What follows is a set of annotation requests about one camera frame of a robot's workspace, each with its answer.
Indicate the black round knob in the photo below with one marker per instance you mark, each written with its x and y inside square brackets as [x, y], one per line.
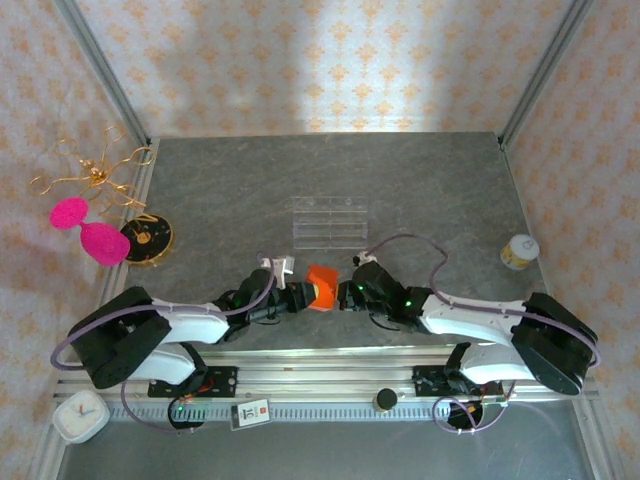
[386, 398]

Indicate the white square clock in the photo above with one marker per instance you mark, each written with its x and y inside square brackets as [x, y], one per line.
[80, 417]

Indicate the orange card holder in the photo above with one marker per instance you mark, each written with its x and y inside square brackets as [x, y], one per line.
[324, 280]

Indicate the white label card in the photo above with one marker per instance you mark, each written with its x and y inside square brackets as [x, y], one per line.
[250, 414]

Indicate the black round gold-rimmed disc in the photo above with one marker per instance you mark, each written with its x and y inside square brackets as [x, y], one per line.
[155, 240]

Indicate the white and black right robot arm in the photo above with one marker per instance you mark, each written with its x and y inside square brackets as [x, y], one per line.
[465, 320]

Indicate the clear acrylic card stand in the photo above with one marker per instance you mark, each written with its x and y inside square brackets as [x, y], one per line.
[330, 225]

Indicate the aluminium corner post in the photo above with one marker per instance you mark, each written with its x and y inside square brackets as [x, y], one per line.
[100, 65]
[545, 65]

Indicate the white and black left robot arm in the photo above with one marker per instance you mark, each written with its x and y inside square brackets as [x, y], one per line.
[195, 322]

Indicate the aluminium side frame rail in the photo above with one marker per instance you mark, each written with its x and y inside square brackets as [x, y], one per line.
[525, 220]
[142, 185]

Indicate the pink hourglass-shaped ornament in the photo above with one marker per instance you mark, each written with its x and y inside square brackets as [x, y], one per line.
[102, 242]

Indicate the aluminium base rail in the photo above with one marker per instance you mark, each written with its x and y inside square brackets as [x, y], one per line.
[325, 370]

